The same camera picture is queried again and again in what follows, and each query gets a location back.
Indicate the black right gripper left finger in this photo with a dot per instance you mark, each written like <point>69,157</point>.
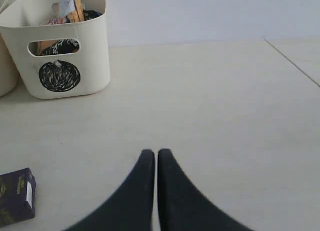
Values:
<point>130,207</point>

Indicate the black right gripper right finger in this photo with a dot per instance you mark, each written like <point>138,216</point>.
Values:
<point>181,206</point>

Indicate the purple chocolate box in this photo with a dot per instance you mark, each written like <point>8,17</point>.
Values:
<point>17,197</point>

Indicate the orange noodle bag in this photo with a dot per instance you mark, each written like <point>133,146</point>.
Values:
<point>67,12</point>

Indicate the cream bin circle mark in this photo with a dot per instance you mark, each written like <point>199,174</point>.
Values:
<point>85,72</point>

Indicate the cream bin checker mark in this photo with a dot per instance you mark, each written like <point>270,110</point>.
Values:
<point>9,75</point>

